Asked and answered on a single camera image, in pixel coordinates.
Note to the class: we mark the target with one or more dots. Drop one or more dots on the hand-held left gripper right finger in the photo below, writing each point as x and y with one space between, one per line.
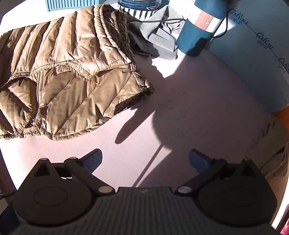
198 161

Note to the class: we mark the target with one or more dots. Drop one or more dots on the light blue printed carton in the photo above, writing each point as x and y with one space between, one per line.
248 56

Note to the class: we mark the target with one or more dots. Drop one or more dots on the blue tumbler with white label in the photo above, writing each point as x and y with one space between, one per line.
192 38

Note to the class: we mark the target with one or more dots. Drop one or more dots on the brown puffer jacket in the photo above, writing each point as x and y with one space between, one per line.
67 67

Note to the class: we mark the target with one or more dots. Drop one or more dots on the orange printed box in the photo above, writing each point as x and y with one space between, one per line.
285 116

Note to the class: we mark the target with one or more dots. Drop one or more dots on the blue white striped container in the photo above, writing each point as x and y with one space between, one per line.
137 11

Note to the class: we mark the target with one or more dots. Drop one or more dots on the blue ribbed box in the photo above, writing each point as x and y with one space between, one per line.
67 4

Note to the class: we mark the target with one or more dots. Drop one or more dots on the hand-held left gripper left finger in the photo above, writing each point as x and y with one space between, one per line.
93 161

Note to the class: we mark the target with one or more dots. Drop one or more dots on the grey cloth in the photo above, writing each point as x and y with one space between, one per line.
146 45

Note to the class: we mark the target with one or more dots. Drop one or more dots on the beige garment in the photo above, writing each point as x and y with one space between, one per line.
271 144

